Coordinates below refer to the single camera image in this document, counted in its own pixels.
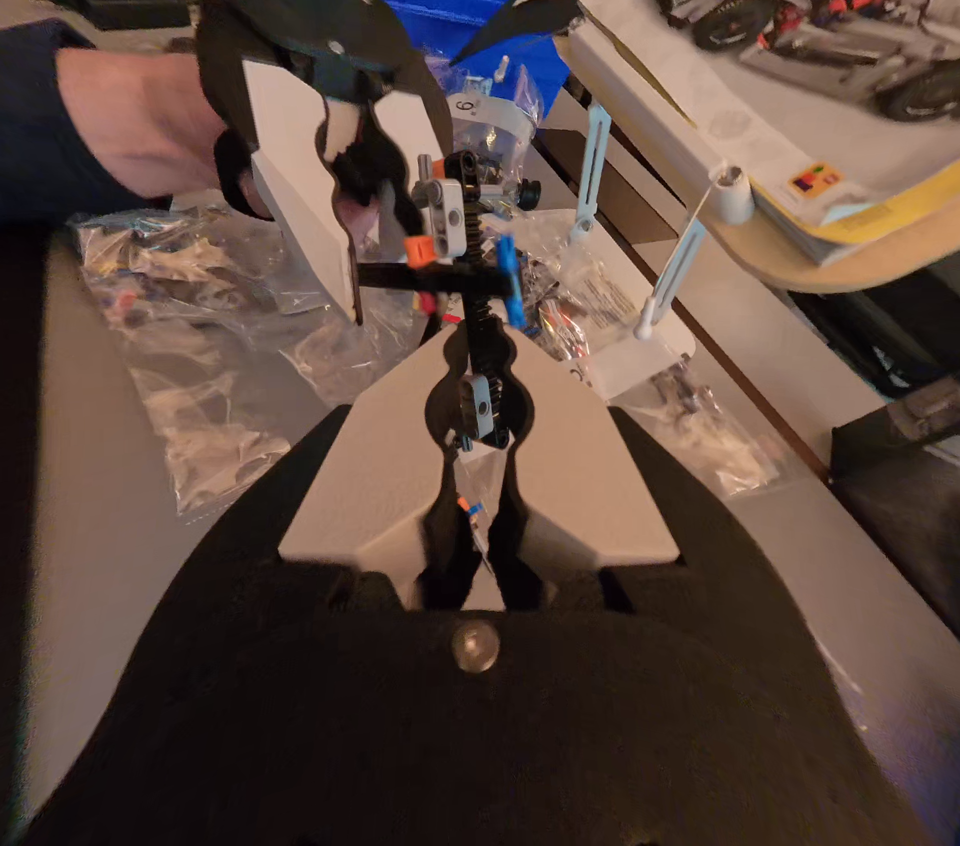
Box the metal wire page holder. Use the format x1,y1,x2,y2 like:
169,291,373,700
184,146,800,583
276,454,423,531
677,162,756,241

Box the multicoloured lego assembly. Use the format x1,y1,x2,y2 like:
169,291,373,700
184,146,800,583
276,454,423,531
405,150,528,451

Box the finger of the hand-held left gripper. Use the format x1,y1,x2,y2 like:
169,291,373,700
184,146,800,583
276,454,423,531
241,60,366,328
330,90,453,262

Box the lego instruction booklet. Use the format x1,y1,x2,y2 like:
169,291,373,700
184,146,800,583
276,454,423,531
556,0,960,265

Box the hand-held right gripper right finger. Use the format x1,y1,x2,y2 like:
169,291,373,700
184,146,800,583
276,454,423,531
498,324,682,603

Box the clear bag with black wheel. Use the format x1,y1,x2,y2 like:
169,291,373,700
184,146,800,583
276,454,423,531
441,57,546,213

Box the clear bag with warning print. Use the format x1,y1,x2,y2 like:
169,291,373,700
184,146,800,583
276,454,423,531
517,234,650,367

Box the crumpled empty clear bag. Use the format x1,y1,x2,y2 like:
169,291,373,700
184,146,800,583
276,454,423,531
611,366,785,498

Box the person's left forearm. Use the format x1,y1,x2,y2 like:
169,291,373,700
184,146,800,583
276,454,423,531
0,19,174,228

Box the black storage case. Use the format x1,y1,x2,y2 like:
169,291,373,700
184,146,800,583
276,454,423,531
828,381,960,610

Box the person's left hand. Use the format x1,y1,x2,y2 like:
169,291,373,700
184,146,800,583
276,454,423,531
56,47,230,198

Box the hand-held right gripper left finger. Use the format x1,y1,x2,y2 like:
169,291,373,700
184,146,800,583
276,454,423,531
276,327,462,610

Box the clear bag grey lego parts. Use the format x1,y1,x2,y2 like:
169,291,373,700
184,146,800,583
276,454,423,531
71,207,354,517

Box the black power adapter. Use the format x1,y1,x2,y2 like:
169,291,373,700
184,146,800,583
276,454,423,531
54,0,195,31

